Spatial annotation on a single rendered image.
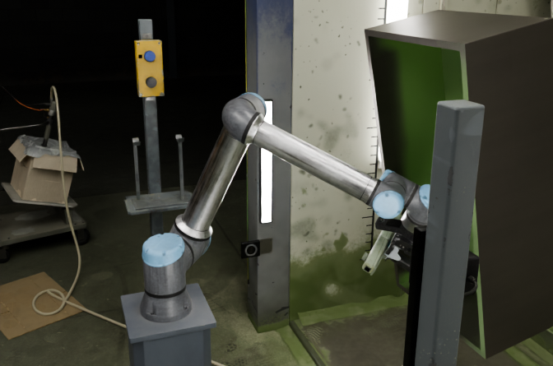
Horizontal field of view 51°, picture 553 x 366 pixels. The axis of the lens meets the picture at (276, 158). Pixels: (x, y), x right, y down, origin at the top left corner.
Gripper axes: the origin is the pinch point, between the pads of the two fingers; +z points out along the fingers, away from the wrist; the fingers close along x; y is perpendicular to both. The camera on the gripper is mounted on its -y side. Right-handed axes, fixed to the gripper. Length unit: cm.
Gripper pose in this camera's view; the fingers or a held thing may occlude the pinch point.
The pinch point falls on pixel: (386, 252)
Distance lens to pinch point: 223.8
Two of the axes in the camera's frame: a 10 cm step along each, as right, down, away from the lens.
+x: 4.7, -5.6, 6.8
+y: 8.5, 5.0, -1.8
